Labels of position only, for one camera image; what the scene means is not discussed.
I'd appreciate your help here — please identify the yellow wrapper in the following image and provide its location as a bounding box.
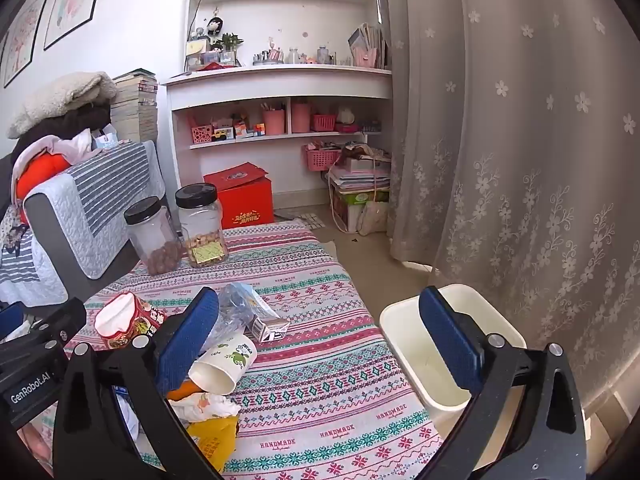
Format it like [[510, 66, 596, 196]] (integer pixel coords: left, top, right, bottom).
[[187, 416, 240, 473]]

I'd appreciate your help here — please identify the pink patterned tablecloth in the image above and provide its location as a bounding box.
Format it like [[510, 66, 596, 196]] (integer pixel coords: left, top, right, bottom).
[[65, 220, 446, 480]]

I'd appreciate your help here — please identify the pink pen holder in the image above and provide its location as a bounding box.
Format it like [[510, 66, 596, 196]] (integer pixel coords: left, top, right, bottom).
[[262, 108, 287, 136]]

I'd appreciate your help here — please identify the pink round container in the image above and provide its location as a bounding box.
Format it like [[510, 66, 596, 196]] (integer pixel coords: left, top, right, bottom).
[[291, 102, 313, 132]]

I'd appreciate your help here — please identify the white floral lace curtain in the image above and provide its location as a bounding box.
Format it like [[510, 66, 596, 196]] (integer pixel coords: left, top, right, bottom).
[[375, 0, 640, 411]]

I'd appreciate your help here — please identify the orange cushion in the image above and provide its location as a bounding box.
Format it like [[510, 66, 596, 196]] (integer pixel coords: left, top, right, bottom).
[[15, 152, 71, 201]]

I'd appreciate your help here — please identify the crushed clear plastic bottle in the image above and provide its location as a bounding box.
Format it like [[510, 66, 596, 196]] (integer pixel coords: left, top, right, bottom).
[[217, 282, 283, 336]]

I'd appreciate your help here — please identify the green printed cardboard box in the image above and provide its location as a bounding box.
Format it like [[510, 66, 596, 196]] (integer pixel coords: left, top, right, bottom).
[[330, 185, 391, 233]]

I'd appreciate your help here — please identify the orange wrapper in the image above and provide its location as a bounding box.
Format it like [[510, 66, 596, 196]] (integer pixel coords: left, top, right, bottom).
[[166, 380, 201, 402]]

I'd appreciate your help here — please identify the white plastic trash bin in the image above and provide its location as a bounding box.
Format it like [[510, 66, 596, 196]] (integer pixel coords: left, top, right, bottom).
[[379, 284, 528, 471]]

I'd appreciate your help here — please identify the red cardboard box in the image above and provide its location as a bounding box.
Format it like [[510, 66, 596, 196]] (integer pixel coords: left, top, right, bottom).
[[203, 162, 275, 231]]

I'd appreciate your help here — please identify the cream cloth bag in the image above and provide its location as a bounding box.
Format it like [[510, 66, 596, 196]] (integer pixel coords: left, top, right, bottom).
[[357, 201, 390, 236]]

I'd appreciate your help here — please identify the large black lid plastic jar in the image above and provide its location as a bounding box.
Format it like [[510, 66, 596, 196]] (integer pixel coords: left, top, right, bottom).
[[175, 183, 229, 268]]

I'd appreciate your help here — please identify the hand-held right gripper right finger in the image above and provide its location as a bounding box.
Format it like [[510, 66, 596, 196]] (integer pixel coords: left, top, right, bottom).
[[419, 285, 586, 480]]

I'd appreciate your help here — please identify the white bookshelf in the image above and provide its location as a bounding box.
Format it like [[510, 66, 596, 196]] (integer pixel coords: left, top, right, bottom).
[[160, 0, 396, 201]]

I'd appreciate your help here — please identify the crumpled white wrapper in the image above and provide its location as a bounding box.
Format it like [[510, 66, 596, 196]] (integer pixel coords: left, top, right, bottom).
[[172, 392, 241, 423]]

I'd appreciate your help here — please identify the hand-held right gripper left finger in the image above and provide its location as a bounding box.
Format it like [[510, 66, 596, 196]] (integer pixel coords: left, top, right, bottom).
[[52, 287, 223, 480]]

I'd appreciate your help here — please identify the framed wall picture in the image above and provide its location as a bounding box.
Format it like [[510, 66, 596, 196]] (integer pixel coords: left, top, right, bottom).
[[2, 0, 51, 88], [44, 0, 110, 51]]

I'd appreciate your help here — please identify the small drink carton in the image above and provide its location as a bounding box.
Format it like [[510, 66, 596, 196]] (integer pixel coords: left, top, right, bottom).
[[248, 316, 291, 343]]

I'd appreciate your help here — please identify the red snack cup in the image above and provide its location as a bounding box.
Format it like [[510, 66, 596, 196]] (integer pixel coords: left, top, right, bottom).
[[94, 292, 168, 351]]

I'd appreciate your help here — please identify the small potted plant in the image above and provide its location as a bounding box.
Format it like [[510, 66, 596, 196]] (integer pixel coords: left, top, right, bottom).
[[220, 33, 244, 66]]

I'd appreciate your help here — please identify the white paper cup green print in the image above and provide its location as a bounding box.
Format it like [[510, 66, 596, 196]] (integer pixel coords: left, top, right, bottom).
[[187, 334, 258, 396]]

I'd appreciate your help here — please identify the cream fleece blanket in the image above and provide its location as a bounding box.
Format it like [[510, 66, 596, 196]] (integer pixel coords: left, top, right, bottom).
[[6, 72, 118, 140]]

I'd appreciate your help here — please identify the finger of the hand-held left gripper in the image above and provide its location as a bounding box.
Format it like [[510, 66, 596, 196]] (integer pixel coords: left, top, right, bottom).
[[0, 297, 87, 350]]

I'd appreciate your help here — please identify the dark clothes pile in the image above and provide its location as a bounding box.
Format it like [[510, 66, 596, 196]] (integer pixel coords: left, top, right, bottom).
[[10, 105, 113, 171]]

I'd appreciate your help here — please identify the small black lid plastic jar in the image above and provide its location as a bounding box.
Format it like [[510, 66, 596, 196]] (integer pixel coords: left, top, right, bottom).
[[123, 196, 185, 276]]

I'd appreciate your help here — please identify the grey striped quilt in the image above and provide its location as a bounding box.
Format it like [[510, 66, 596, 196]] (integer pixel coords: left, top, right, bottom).
[[22, 141, 166, 281]]

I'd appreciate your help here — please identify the pink bag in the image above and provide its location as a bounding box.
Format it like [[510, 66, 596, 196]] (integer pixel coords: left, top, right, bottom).
[[350, 22, 388, 69]]

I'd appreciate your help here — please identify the tall stack of books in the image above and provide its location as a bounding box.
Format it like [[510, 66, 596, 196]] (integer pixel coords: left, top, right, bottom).
[[111, 69, 160, 143]]

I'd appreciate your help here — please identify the pink hanging basket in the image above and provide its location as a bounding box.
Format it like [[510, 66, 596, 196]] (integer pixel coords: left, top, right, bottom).
[[304, 145, 341, 171]]

